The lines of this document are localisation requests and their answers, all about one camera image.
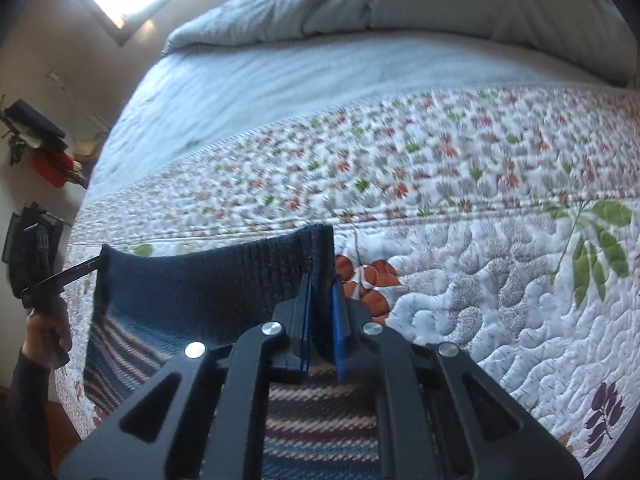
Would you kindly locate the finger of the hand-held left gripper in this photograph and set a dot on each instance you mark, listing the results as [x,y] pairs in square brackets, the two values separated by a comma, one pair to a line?
[75,271]

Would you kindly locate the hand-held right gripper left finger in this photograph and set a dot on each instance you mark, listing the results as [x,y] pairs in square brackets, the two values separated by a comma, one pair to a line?
[305,325]

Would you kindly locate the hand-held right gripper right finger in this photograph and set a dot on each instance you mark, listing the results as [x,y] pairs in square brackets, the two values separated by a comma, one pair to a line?
[340,330]

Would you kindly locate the blue striped knit sweater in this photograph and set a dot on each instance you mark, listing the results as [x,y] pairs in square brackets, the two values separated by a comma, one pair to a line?
[200,285]

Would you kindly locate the person's left forearm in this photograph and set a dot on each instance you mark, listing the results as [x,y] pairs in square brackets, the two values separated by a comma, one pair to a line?
[25,410]

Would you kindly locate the person's left hand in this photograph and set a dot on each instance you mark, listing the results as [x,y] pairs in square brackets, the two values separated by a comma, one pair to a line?
[47,332]

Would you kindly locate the red hanging bag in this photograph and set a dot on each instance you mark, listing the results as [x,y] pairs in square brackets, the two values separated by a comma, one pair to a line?
[52,170]

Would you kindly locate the wooden coat rack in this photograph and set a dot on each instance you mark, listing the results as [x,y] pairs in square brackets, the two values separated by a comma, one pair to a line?
[10,145]

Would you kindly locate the black hanging coat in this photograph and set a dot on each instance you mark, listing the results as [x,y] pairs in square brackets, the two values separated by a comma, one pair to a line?
[35,120]

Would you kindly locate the floral quilted bedspread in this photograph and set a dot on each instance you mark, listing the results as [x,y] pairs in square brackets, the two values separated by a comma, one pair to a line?
[500,270]

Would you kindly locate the light blue bed sheet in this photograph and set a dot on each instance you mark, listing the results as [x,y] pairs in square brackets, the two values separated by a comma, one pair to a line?
[250,95]

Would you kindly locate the grey blue duvet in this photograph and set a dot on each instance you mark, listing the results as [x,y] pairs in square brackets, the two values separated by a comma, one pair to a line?
[450,10]

